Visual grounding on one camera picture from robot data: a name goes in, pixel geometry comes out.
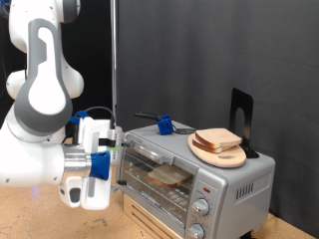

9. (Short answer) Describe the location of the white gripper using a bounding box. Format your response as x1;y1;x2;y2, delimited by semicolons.
58;140;132;211

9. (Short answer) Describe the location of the metal spatula with blue block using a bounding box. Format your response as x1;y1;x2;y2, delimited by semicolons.
134;112;197;135

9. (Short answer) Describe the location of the silver oven knob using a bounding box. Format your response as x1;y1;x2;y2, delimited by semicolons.
191;197;211;217
185;222;205;239

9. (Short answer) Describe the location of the silver toaster oven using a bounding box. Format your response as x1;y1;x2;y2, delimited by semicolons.
115;119;276;239

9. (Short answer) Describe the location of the round wooden board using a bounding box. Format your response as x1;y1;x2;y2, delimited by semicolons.
187;132;247;168

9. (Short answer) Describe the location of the black fabric backdrop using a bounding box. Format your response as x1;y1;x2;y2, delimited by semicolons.
0;0;116;133

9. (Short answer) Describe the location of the black metal bookend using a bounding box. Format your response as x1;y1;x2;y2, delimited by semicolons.
229;88;260;159

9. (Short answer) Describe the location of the grey fabric backdrop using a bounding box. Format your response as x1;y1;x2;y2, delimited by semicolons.
118;0;319;238

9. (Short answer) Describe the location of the white wrist camera blue mount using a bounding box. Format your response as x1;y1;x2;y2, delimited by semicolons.
69;106;124;182

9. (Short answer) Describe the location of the wire oven rack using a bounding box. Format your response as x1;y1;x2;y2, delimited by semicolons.
124;162;195;217

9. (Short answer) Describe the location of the black camera cable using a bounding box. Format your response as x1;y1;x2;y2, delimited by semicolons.
69;106;118;130

